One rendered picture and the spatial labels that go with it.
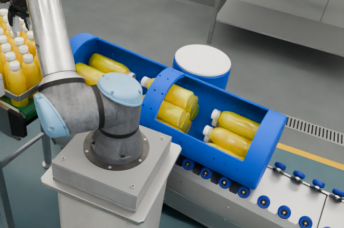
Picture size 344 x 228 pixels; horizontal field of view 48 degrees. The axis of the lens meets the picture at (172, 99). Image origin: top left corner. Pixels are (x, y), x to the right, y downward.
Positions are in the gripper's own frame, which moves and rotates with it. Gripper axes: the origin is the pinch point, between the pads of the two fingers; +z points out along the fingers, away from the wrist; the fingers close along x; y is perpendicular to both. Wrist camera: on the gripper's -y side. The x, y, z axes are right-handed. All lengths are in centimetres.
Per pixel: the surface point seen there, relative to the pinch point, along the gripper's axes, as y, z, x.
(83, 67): 33.6, 3.6, -0.8
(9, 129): 5.2, 40.1, -17.8
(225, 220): 106, 37, -8
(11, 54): 1.1, 7.8, -7.6
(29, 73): 9.2, 14.2, -6.4
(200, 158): 91, 12, -9
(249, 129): 101, 5, 8
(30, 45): -4.3, 12.7, 8.0
